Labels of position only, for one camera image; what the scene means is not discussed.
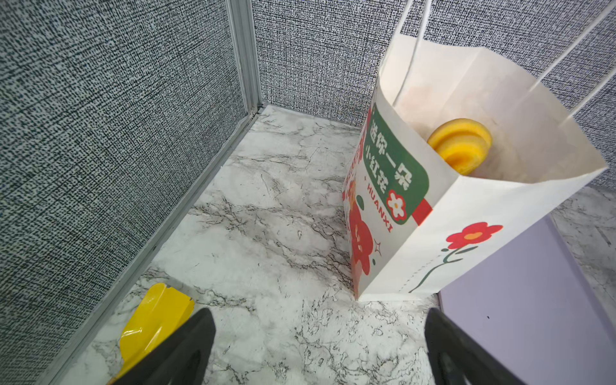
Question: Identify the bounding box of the white floral paper bag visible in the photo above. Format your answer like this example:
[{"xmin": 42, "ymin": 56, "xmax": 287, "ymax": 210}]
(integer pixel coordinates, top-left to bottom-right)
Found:
[{"xmin": 343, "ymin": 30, "xmax": 607, "ymax": 302}]

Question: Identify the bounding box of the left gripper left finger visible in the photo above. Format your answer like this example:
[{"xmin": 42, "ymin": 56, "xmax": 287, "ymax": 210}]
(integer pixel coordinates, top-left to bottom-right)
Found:
[{"xmin": 114, "ymin": 308, "xmax": 216, "ymax": 385}]

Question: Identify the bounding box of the lilac plastic tray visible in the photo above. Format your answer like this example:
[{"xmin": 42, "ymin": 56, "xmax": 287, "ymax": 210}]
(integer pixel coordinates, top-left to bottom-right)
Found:
[{"xmin": 439, "ymin": 217, "xmax": 615, "ymax": 384}]

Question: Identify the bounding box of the small striped bun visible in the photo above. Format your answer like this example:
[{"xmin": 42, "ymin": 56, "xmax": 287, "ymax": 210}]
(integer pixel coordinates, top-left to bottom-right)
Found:
[{"xmin": 427, "ymin": 118, "xmax": 492, "ymax": 176}]

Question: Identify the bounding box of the yellow toy shovel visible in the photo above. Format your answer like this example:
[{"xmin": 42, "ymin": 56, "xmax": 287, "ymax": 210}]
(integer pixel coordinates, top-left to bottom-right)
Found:
[{"xmin": 109, "ymin": 283, "xmax": 195, "ymax": 384}]

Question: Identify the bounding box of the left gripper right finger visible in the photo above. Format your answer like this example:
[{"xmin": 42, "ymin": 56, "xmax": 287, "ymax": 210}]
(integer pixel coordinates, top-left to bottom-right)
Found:
[{"xmin": 424, "ymin": 308, "xmax": 522, "ymax": 385}]

